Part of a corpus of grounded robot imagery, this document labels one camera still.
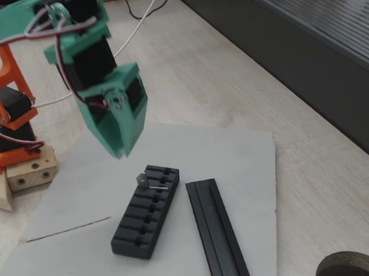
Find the white usb cable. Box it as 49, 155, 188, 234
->
26, 0, 171, 108

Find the black slotted holder block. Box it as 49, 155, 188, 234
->
105, 162, 186, 263

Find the black cable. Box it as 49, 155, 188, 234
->
119, 0, 174, 22

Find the wooden robot base plank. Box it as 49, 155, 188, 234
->
0, 144, 61, 213

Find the small metal screw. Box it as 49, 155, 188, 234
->
135, 170, 170, 193

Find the black aluminium rail profile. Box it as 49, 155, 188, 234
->
185, 175, 254, 276

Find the grey chipboard panel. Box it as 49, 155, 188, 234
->
0, 113, 286, 276

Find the base servo wire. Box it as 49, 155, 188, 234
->
0, 119, 46, 157

